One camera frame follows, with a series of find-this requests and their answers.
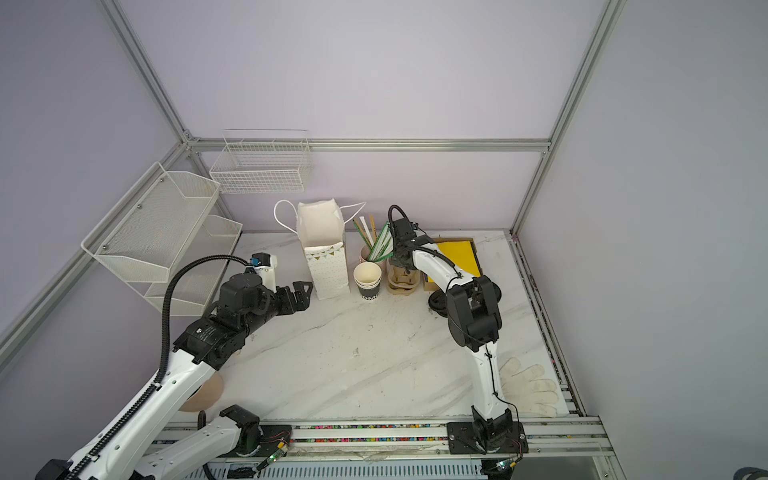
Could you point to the stack of paper cups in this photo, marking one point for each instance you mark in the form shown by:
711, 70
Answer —
367, 277

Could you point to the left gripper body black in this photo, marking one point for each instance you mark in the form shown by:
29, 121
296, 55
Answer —
272, 305

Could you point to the white glove right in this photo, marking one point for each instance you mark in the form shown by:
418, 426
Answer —
529, 390

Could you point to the cardboard box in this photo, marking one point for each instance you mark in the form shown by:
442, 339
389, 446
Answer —
430, 284

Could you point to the stack of black lids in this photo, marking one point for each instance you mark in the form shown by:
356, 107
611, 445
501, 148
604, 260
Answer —
437, 302

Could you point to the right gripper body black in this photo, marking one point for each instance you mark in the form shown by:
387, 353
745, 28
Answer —
394, 260

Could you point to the yellow napkin stack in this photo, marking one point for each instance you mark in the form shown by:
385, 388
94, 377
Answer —
462, 253

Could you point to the brown bowl with greens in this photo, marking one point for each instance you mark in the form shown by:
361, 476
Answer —
206, 396

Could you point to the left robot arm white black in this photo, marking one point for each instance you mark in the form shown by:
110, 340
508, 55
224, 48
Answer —
168, 384

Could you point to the pink straw holder cup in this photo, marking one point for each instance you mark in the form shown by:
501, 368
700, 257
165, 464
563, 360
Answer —
365, 252

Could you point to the white mesh two-tier shelf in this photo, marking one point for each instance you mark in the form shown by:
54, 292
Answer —
165, 222

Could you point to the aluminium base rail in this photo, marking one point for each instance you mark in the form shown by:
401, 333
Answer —
418, 448

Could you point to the white paper takeout bag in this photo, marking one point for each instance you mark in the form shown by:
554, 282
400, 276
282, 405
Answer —
320, 228

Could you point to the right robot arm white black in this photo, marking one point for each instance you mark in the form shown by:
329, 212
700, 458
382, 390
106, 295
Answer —
474, 321

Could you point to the white wire basket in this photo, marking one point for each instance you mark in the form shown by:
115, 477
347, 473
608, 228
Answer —
261, 161

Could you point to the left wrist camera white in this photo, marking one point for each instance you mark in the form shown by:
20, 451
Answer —
265, 265

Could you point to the brown pulp cup carrier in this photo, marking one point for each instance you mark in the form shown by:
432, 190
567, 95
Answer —
401, 281

